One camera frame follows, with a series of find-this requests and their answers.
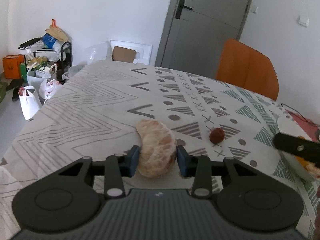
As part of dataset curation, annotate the peeled pomelo segment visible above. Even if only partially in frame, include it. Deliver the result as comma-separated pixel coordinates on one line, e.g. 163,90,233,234
300,159,320,179
136,119,177,178

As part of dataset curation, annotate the dark red round fruit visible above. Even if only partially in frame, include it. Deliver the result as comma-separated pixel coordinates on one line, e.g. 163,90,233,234
209,128,225,144

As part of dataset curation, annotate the orange red cartoon mat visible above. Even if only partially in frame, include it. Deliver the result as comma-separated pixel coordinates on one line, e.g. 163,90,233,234
286,110,319,142

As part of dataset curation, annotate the white ceramic plate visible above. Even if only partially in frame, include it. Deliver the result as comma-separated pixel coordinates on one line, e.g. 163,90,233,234
273,117,319,181

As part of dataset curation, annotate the patterned white tablecloth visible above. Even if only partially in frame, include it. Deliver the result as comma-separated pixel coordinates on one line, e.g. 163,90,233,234
1,61,318,239

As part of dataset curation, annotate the white red plastic bag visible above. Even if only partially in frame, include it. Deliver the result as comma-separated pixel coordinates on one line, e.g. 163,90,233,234
39,79,62,102

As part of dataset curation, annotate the white paper bag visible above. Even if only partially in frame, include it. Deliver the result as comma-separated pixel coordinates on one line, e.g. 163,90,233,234
18,86,41,120

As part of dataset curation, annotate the orange chair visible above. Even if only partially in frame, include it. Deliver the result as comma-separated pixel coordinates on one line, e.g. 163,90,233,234
215,39,279,100

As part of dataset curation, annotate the brown cardboard piece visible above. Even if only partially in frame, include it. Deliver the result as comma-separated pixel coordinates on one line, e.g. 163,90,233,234
112,46,136,63

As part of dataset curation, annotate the clear plastic bag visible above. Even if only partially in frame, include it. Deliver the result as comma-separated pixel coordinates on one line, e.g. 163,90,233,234
84,41,111,64

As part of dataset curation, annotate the white foam packaging board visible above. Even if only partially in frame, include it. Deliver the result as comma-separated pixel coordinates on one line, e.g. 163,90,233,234
110,40,152,65

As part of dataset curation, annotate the white tote bag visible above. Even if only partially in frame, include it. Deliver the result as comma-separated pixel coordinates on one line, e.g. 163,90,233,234
27,64,57,91

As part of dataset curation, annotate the black metal rack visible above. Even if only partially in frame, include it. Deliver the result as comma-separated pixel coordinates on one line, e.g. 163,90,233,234
57,41,72,83

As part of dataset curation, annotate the blue white package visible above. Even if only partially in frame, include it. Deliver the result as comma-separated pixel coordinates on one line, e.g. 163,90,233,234
42,33,57,49

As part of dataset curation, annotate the orange box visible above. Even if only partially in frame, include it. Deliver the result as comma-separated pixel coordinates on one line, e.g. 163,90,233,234
2,54,24,80

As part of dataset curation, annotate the grey door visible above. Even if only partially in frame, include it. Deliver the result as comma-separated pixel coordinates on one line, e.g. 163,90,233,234
155,0,251,78

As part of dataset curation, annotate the black cable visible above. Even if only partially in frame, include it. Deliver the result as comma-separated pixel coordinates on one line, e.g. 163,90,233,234
280,102,320,128

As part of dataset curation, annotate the tan paper bag orange handle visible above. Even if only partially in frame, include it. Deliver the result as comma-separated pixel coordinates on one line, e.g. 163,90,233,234
45,19,68,42

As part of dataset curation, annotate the black door handle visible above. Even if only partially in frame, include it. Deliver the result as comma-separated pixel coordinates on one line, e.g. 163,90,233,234
175,0,193,20

